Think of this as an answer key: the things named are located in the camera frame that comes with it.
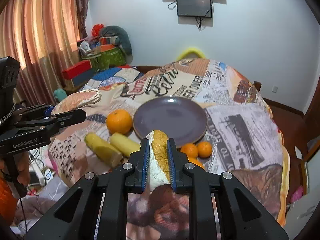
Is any yellow corn piece long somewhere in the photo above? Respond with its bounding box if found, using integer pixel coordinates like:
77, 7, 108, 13
84, 133, 123, 168

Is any person's left hand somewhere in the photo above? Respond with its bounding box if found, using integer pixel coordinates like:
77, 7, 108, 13
16, 152, 30, 186

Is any peeled pomelo wedge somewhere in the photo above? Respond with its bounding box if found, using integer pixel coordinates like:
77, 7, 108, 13
146, 129, 170, 192

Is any grey plush cushion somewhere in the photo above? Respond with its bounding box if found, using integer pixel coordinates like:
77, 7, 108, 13
99, 25, 132, 56

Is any orange striped curtain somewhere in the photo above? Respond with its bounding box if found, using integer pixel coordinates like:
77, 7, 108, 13
1, 0, 88, 105

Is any small mandarin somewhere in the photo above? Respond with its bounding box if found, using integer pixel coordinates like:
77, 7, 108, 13
197, 141, 213, 159
180, 143, 199, 158

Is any teal plush toy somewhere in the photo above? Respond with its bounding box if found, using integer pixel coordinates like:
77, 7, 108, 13
54, 88, 67, 102

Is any red long box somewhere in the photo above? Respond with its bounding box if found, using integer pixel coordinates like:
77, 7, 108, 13
62, 60, 92, 80

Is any newspaper print blanket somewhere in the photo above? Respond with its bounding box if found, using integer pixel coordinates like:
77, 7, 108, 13
49, 59, 289, 239

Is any wall mounted black monitor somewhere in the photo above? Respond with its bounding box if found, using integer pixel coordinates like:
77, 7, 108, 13
176, 0, 212, 18

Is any large orange plain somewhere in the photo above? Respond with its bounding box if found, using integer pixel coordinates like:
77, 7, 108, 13
106, 109, 133, 134

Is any purple ceramic plate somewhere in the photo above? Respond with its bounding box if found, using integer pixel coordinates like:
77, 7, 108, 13
133, 96, 208, 148

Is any green patterned gift box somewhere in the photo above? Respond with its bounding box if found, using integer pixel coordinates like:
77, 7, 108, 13
81, 47, 126, 73

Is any small mandarin left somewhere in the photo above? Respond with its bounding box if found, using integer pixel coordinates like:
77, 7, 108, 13
180, 143, 199, 158

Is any small mandarin right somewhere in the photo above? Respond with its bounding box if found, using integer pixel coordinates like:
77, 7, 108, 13
197, 141, 213, 159

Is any yellow corn piece short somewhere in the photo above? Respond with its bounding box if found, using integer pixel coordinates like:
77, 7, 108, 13
110, 133, 140, 159

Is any yellow fuzzy object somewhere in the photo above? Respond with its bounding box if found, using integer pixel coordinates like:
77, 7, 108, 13
176, 47, 206, 61

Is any large orange with sticker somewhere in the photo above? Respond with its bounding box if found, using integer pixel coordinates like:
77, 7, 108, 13
188, 157, 204, 169

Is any white wall socket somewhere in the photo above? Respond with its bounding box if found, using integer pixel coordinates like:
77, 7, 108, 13
272, 86, 278, 93

